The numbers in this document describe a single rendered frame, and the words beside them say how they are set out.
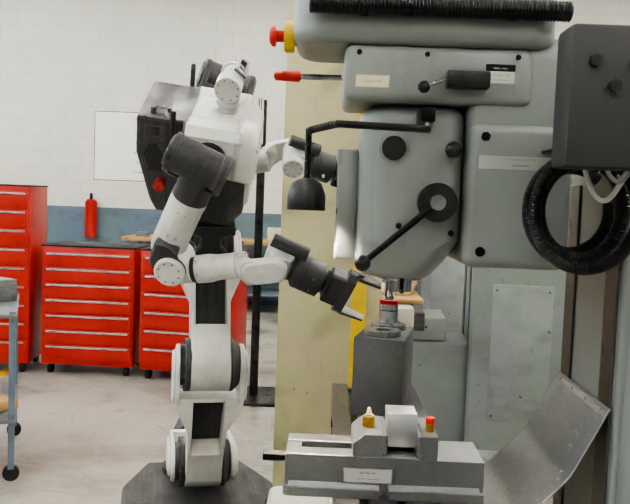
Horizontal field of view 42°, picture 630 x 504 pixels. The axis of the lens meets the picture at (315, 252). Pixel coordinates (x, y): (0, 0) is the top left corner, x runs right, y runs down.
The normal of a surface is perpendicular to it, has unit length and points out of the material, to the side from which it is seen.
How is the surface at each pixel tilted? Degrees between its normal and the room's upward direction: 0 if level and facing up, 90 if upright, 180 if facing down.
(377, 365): 90
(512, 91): 90
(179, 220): 116
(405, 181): 90
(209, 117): 33
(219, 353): 60
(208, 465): 111
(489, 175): 90
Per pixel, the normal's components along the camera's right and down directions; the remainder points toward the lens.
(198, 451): 0.15, -0.77
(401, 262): -0.04, 0.59
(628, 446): -0.67, 0.00
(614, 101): -0.01, 0.07
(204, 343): 0.20, -0.43
